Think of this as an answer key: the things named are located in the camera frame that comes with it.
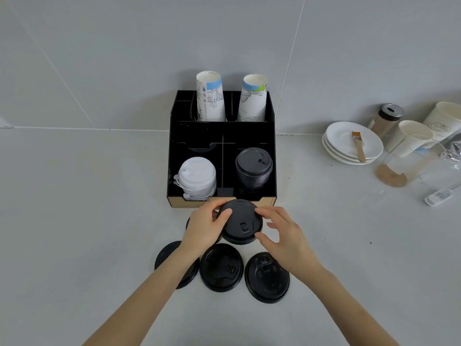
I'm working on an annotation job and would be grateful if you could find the stack of white cup lids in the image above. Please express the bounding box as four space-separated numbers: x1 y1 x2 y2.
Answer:
173 156 217 202

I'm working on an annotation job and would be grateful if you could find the stack of black cup lids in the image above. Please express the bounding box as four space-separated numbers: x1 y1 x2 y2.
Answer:
235 147 274 197

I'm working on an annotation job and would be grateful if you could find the person's left forearm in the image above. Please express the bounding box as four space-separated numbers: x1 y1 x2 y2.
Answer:
82 245 203 346

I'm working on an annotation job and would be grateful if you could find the blue print paper cup stack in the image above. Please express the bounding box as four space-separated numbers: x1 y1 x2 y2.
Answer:
196 71 227 122

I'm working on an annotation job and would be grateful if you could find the large printed paper cup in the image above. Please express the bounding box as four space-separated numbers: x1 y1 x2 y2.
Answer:
422 101 461 142

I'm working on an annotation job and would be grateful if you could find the black plastic cup lid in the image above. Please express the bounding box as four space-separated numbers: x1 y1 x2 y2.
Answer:
244 252 291 304
154 241 201 290
199 243 245 293
215 199 264 246

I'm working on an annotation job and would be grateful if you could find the black compartment cup organizer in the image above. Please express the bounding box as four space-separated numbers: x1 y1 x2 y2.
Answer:
166 90 277 210

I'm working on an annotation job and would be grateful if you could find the brown powder shaker jar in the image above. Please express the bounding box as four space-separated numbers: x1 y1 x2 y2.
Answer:
367 103 406 138

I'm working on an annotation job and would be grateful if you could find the wooden handle pastry brush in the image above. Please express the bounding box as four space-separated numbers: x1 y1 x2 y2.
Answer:
352 131 367 163

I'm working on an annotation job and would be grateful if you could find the person's left hand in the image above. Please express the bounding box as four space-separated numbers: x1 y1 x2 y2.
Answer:
179 201 233 259

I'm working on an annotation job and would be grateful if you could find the person's right hand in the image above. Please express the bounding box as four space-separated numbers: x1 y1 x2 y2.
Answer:
254 206 325 284

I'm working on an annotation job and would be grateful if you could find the silver foil bag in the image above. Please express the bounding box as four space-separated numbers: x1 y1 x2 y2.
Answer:
439 129 461 163

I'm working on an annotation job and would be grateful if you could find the plain white paper cup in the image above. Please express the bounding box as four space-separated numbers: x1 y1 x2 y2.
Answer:
385 120 435 158

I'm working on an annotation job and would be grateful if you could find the person's right forearm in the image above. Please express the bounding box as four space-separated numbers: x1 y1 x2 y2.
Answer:
301 266 401 346

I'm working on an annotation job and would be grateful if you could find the clear plastic measuring cup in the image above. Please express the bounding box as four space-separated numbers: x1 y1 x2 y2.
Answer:
375 142 447 188

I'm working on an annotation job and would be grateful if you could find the white digital thermometer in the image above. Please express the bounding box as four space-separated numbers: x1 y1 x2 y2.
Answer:
424 184 461 207

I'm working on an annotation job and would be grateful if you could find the white ceramic saucer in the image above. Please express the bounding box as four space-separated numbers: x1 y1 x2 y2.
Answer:
323 133 382 163
325 121 384 160
321 137 379 166

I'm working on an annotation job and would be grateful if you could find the green print paper cup stack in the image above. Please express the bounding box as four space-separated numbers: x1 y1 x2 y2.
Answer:
236 74 269 123

